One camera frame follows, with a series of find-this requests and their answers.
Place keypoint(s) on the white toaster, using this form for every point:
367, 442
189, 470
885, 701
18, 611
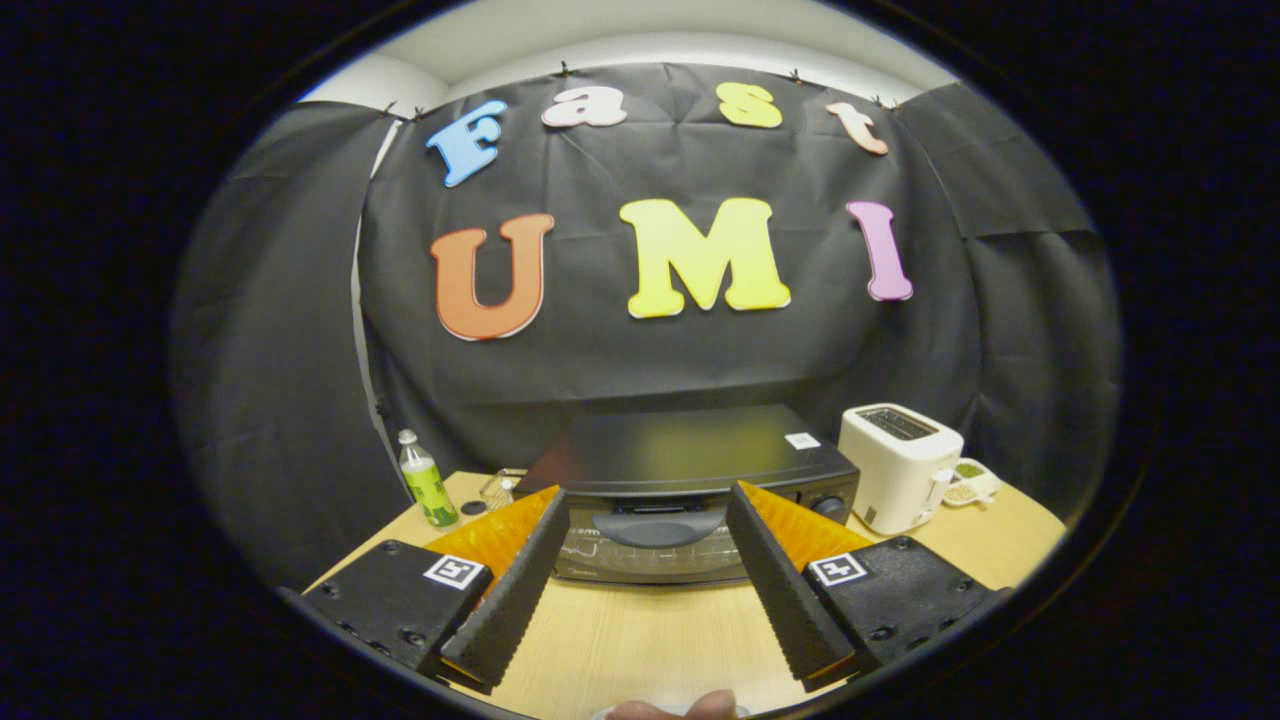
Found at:
895, 470

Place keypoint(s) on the green label water bottle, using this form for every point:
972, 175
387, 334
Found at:
430, 490

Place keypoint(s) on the black toaster oven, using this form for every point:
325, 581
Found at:
680, 445

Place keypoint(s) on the clear glass container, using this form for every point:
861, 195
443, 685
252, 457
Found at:
500, 488

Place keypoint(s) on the white divided snack dish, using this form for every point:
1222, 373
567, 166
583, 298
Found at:
975, 485

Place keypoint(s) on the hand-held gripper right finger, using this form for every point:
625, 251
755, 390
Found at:
780, 590

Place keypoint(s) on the small black bottle cap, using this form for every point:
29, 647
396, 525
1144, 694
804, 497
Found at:
474, 507

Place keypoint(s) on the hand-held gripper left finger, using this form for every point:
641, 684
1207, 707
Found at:
520, 590

